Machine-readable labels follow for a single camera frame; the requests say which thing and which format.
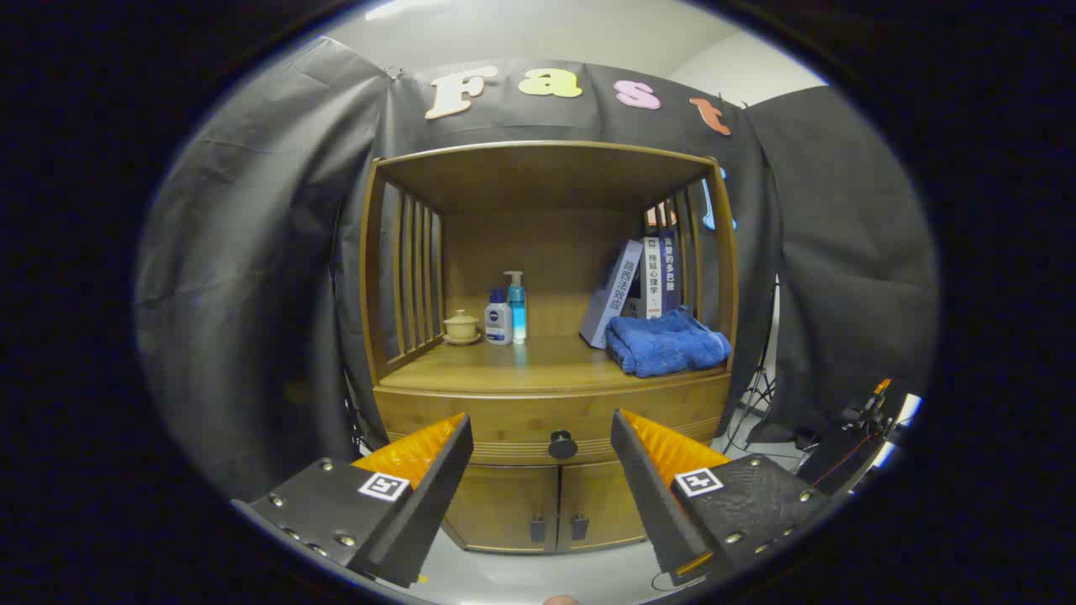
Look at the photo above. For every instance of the blue pump bottle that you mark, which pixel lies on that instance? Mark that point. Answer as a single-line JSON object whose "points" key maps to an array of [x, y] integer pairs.
{"points": [[517, 311]]}

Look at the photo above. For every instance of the black equipment with orange part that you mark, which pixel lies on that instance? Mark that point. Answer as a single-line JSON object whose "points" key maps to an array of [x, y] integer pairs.
{"points": [[841, 458]]}

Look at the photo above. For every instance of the dark blue book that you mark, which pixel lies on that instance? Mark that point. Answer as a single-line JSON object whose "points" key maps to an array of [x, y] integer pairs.
{"points": [[670, 273]]}

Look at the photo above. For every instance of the white bottle with blue cap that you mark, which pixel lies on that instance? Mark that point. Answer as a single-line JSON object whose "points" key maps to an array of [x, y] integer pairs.
{"points": [[498, 323]]}

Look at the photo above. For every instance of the white-spined book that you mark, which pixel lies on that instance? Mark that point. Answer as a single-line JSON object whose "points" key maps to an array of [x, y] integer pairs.
{"points": [[653, 277]]}

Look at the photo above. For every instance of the cream lidded teacup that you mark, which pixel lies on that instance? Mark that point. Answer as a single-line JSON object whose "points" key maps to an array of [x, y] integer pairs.
{"points": [[461, 328]]}

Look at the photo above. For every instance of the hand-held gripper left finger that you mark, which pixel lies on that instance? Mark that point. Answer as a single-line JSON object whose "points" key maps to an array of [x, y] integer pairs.
{"points": [[437, 496]]}

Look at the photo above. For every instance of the black light stand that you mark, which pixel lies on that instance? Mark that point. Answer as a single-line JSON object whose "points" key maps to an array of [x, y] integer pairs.
{"points": [[761, 388]]}

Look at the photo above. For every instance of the wooden cabinet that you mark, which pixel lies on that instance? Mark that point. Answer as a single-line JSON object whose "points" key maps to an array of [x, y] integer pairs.
{"points": [[538, 176]]}

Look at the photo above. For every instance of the wooden countertop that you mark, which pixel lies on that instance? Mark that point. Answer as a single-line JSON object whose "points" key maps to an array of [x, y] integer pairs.
{"points": [[538, 365]]}

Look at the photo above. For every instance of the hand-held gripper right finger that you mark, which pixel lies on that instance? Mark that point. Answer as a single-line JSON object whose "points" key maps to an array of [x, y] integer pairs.
{"points": [[647, 496]]}

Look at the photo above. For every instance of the blue folded towel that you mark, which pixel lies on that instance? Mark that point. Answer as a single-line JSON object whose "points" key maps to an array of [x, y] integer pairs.
{"points": [[668, 344]]}

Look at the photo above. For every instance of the black backdrop cloth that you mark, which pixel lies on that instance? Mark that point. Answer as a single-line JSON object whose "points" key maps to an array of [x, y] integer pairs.
{"points": [[252, 252]]}

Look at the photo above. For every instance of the wooden drawer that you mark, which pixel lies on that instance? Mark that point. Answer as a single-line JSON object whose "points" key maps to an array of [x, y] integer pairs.
{"points": [[504, 420]]}

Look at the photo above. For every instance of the black drawer knob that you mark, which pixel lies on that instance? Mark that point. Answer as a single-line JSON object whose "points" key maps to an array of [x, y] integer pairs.
{"points": [[562, 444]]}

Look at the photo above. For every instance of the wooden cabinet door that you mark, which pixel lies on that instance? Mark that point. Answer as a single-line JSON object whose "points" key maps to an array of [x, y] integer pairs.
{"points": [[601, 504], [504, 504]]}

